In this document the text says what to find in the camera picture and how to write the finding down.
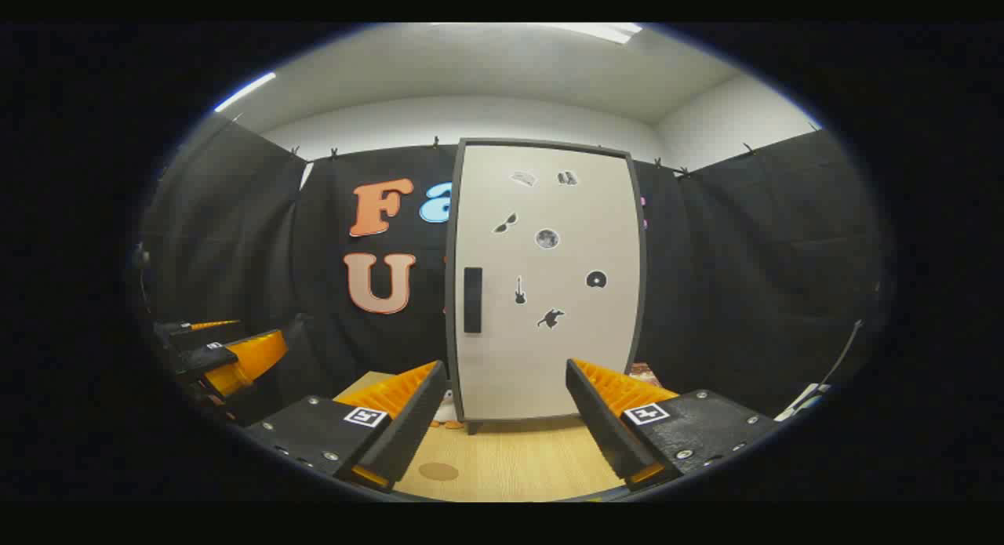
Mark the grey cabinet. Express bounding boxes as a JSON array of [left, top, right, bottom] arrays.
[[445, 137, 649, 436]]

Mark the small white toy figure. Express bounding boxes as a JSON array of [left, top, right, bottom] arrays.
[[430, 390, 465, 430]]

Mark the thin black cable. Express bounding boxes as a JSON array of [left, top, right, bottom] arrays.
[[784, 319, 864, 420]]

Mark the white flat object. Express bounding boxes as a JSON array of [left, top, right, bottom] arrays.
[[773, 383, 832, 422]]

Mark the black backdrop cloth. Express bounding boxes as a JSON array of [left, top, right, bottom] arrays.
[[137, 110, 887, 420]]

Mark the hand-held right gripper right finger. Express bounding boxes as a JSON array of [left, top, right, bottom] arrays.
[[565, 358, 781, 492]]

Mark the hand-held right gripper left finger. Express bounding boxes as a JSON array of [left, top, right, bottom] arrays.
[[239, 359, 448, 495]]

